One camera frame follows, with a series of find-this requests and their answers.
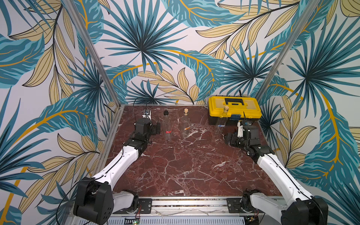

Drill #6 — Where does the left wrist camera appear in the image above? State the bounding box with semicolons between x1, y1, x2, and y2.
142;109;152;120

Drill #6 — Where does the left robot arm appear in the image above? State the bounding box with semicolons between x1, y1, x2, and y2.
73;118;161;225

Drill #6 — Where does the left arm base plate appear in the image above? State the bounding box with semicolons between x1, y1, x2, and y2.
113;198;152;215

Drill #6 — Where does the slim glass bottle with cork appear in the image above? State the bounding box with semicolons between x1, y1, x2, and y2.
215;106;229;135

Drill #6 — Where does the yellow and black toolbox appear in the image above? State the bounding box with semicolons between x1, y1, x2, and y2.
208;96;262;126

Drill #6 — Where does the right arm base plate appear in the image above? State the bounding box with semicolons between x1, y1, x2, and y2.
226;197;262;214

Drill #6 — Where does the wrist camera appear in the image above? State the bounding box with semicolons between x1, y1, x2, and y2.
142;109;152;120
237;121;250;138

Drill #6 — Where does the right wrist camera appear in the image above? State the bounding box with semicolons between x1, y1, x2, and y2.
237;121;250;138

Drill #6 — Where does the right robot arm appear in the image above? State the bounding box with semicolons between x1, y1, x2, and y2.
224;125;329;225

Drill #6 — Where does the glass bottle with cork stopper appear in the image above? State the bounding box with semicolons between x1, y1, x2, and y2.
180;108;191;139

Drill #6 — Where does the aluminium front rail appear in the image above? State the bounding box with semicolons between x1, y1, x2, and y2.
65;196;310;225

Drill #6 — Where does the glass bottle with black cap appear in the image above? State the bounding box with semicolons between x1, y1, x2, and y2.
163;110;172;141

